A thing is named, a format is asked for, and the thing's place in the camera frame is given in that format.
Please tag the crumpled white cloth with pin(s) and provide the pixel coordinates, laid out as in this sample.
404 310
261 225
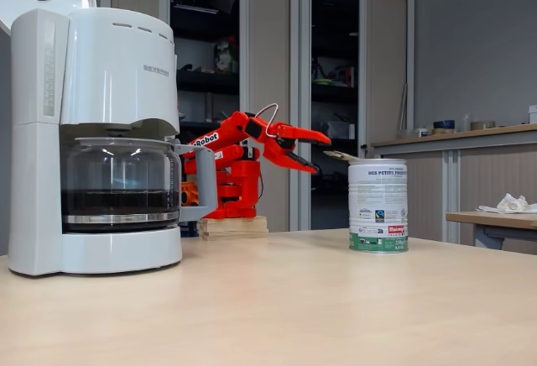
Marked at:
509 204

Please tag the beige tape roll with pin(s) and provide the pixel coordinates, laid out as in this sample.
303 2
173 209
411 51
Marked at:
482 125

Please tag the orange clamp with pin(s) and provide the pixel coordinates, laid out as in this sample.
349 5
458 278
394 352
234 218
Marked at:
189 194

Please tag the wooden base block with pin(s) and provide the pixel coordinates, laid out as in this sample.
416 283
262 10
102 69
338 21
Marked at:
235 227

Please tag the white tambour door cabinet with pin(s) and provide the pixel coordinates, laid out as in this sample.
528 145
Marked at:
386 68
268 47

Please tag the red robot arm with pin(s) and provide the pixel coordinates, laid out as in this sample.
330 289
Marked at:
245 173

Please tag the white and green tin can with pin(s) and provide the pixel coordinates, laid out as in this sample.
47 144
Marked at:
377 198

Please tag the white box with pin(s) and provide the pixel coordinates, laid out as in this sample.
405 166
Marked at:
533 114

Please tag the wooden side table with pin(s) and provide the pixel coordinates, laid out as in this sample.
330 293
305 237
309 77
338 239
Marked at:
495 220

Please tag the white drip coffee maker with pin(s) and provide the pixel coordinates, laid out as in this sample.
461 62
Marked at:
105 68

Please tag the clear plastic bottle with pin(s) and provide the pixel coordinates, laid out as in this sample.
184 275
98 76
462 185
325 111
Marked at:
465 124

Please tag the low cabinet wooden top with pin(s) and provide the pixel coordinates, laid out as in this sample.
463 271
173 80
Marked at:
495 173

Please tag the dark blue tape roll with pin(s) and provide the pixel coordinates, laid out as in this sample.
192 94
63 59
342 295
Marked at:
444 124

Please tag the green white package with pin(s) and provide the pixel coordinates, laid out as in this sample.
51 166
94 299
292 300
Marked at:
224 57

